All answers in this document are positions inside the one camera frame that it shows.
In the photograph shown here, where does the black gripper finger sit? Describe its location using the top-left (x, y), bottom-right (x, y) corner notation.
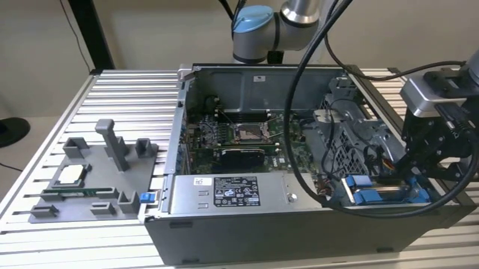
top-left (395, 151), bottom-right (426, 183)
top-left (422, 157), bottom-right (471, 183)

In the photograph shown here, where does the power wire with coloured strands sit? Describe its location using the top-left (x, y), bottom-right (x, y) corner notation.
top-left (364, 144), bottom-right (402, 185)

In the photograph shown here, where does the grey disk bay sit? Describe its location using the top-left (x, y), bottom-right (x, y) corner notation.
top-left (342, 168), bottom-right (448, 208)

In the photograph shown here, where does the grey metal drive cage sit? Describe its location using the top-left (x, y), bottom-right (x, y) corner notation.
top-left (303, 94), bottom-right (407, 180)

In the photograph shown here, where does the green motherboard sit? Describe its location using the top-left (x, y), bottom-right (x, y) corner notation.
top-left (186, 110), bottom-right (319, 174)

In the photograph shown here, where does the CPU socket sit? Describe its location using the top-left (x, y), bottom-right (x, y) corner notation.
top-left (230, 122), bottom-right (276, 145)

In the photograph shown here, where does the black graphics card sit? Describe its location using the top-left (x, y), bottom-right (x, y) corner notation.
top-left (212, 147), bottom-right (267, 173)

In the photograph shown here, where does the grey open PC case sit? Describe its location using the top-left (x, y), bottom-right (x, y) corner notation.
top-left (138, 63), bottom-right (479, 266)

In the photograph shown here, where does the silver power supply unit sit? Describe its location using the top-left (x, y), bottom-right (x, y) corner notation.
top-left (168, 173), bottom-right (323, 210)

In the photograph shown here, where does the grey parts rack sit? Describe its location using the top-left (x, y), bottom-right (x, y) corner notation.
top-left (28, 119), bottom-right (160, 225)

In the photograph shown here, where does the green RAM stick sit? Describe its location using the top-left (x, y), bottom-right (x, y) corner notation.
top-left (43, 188), bottom-right (114, 196)

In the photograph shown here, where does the CPU chip with silver lid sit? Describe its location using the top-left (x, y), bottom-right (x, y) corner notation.
top-left (59, 165), bottom-right (87, 184)

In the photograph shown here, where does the black round monitor foot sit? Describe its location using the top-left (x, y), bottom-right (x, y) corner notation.
top-left (0, 117), bottom-right (31, 149)

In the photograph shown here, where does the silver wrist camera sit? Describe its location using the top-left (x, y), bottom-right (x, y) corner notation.
top-left (399, 68), bottom-right (470, 118)

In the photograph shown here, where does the coloured power wire bundle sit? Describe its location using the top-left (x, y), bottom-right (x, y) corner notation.
top-left (316, 173), bottom-right (338, 201)

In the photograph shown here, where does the thin black internal cable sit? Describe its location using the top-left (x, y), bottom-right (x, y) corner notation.
top-left (327, 98), bottom-right (360, 180)

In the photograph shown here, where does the short black robot cable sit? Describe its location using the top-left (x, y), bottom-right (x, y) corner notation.
top-left (323, 0), bottom-right (468, 82)

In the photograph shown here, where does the long black robot cable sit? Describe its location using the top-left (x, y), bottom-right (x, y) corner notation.
top-left (283, 0), bottom-right (479, 219)

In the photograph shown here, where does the black upright post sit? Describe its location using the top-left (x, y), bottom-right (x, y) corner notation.
top-left (67, 0), bottom-right (115, 71)

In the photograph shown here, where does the thin black wall wire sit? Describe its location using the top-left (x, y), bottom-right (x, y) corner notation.
top-left (59, 0), bottom-right (95, 74)

